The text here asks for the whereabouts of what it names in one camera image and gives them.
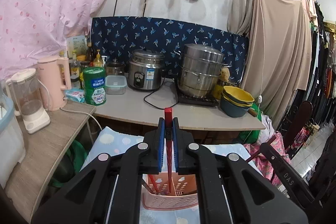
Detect pink dotted curtain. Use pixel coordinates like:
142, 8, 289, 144
0, 0, 129, 80

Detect dark red chopstick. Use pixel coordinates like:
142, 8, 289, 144
245, 135, 276, 162

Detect dark wooden chair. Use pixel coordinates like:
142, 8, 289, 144
283, 101, 313, 149

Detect beige hanging curtain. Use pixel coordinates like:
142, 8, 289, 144
227, 0, 312, 127

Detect wooden counter shelf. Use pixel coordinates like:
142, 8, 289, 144
5, 80, 253, 222

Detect stacked yellow blue bowls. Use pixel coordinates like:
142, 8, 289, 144
219, 86, 255, 118

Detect green plastic bag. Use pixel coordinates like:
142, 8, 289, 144
238, 108, 265, 144

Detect yellow oil bottle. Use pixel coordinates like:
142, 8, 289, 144
93, 50, 104, 68

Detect green milk powder can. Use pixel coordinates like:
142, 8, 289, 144
83, 67, 106, 106

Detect white dish rack bin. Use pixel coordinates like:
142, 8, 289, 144
0, 89, 26, 189

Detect clear food storage container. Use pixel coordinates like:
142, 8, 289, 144
105, 75, 127, 95

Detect yellow sponge loofah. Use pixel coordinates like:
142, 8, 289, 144
219, 67, 230, 83

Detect pink perforated utensil holder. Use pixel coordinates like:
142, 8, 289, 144
141, 172, 198, 211

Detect navy patterned backsplash cloth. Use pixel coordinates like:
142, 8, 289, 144
91, 16, 249, 83

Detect blue tissue pack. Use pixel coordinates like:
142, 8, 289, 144
65, 89, 85, 103

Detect black induction cooktop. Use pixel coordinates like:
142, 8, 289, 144
177, 89, 219, 107

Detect small glass-lid pot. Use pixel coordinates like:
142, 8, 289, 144
105, 59, 125, 76

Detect white blender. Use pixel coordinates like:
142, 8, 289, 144
5, 68, 50, 134

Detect bright red chopstick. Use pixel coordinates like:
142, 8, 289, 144
164, 107, 173, 193

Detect white cord with switch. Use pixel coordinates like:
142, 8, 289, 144
241, 0, 266, 143

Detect pink electric kettle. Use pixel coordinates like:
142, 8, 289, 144
37, 56, 72, 111

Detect black power cable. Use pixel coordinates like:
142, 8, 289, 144
142, 77, 180, 110

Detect light blue patterned tablecloth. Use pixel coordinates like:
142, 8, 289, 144
79, 126, 263, 224

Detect silver rice cooker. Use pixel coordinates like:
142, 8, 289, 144
127, 49, 165, 91

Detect stainless steel steamer pot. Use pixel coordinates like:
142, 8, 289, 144
174, 44, 228, 99

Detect pink pineapple print cloth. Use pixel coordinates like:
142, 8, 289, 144
244, 131, 292, 187

